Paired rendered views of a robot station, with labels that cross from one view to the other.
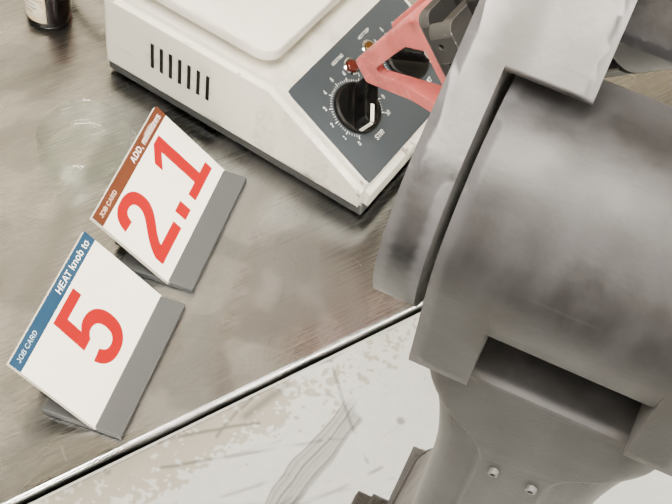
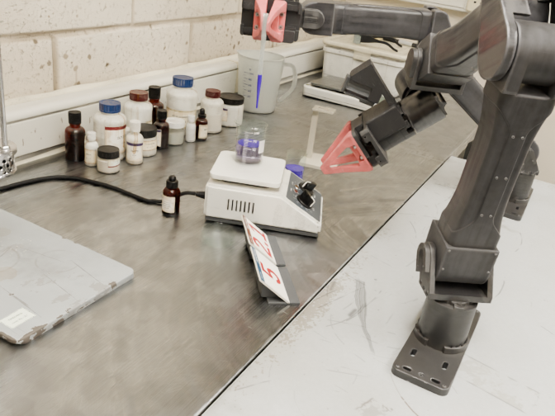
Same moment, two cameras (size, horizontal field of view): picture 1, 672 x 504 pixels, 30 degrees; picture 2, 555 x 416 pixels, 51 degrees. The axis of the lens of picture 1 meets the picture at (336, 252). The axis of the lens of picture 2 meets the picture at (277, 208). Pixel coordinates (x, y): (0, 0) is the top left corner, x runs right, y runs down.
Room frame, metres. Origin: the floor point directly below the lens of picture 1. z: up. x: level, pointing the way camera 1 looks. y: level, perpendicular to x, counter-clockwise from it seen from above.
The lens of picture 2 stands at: (-0.30, 0.40, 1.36)
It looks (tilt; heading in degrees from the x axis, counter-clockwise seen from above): 25 degrees down; 337
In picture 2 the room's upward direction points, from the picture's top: 8 degrees clockwise
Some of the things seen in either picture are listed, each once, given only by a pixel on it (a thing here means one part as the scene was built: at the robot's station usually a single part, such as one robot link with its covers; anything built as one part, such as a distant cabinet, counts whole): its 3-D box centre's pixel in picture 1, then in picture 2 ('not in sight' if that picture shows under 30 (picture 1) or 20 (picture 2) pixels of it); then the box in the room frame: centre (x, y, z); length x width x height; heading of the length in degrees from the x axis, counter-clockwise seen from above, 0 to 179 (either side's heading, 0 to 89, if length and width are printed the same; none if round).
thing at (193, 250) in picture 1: (172, 197); (263, 239); (0.45, 0.10, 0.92); 0.09 x 0.06 x 0.04; 171
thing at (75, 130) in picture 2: not in sight; (75, 135); (0.85, 0.36, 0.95); 0.04 x 0.04 x 0.10
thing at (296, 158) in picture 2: not in sight; (295, 166); (0.72, -0.06, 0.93); 0.04 x 0.04 x 0.06
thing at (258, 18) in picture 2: not in sight; (272, 23); (0.64, 0.06, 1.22); 0.09 x 0.07 x 0.07; 155
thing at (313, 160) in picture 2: not in sight; (324, 136); (0.81, -0.16, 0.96); 0.08 x 0.08 x 0.13; 54
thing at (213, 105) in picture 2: not in sight; (211, 110); (1.02, 0.04, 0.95); 0.06 x 0.06 x 0.10
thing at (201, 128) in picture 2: not in sight; (201, 123); (0.96, 0.08, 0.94); 0.03 x 0.03 x 0.07
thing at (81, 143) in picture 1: (83, 143); (217, 236); (0.48, 0.16, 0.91); 0.06 x 0.06 x 0.02
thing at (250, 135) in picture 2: not in sight; (249, 141); (0.61, 0.08, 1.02); 0.06 x 0.05 x 0.08; 66
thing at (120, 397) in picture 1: (101, 333); (274, 274); (0.35, 0.11, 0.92); 0.09 x 0.06 x 0.04; 171
